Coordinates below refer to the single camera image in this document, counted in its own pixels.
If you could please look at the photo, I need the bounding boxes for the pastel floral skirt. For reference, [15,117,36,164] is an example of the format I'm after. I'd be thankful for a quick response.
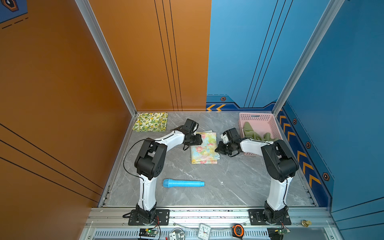
[191,131,220,165]

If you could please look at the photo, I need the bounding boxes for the olive green ruffled skirt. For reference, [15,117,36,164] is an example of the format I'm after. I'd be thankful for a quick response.
[243,122,279,142]

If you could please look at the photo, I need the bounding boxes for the lemon print skirt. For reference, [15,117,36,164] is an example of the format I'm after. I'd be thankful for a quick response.
[133,113,168,132]

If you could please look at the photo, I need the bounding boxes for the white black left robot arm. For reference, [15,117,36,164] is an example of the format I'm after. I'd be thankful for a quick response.
[123,130,203,225]

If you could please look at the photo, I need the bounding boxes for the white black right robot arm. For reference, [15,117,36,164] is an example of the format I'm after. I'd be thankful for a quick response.
[215,138,300,225]

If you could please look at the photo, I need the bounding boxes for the pink perforated plastic basket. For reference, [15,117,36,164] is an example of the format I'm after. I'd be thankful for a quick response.
[239,113,283,156]

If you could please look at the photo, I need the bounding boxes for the blue toy microphone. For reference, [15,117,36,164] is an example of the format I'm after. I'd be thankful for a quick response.
[163,179,205,188]

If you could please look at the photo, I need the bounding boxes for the orange black tape measure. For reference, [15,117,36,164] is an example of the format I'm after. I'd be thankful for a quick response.
[232,224,245,240]

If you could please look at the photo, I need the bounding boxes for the small white clock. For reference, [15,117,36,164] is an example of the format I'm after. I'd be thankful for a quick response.
[197,224,212,240]

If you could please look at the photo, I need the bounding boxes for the right circuit board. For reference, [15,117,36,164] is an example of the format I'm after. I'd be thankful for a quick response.
[267,228,291,240]

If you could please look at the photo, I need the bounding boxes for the white power plug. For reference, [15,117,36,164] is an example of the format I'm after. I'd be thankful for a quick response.
[168,228,186,240]

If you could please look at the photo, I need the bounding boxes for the green circuit board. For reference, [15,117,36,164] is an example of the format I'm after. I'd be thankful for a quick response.
[138,228,160,240]

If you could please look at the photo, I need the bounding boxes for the brass round knob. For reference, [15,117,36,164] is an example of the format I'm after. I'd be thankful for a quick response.
[302,220,312,228]

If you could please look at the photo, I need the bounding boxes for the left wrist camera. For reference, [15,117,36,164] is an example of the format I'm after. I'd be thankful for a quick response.
[182,119,199,134]

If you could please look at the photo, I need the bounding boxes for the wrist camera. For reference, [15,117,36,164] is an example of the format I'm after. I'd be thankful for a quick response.
[221,128,241,144]
[182,119,199,134]

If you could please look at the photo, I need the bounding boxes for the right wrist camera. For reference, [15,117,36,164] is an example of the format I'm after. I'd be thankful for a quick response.
[221,128,241,144]

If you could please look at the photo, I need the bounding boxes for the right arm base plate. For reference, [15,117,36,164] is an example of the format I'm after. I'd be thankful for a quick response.
[248,208,292,226]

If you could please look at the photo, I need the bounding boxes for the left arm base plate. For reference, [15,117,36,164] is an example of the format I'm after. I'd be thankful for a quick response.
[128,209,170,226]

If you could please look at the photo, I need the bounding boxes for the aluminium front rail frame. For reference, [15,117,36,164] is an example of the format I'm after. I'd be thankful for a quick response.
[80,207,343,240]

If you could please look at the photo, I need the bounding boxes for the aluminium corner post left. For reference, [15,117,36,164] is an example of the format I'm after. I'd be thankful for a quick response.
[75,0,138,117]

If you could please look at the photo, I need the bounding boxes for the aluminium corner post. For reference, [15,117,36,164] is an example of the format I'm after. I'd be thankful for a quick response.
[272,0,345,117]
[75,0,138,117]

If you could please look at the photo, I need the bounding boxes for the aluminium corner post right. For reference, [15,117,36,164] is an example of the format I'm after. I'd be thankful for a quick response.
[272,0,345,117]

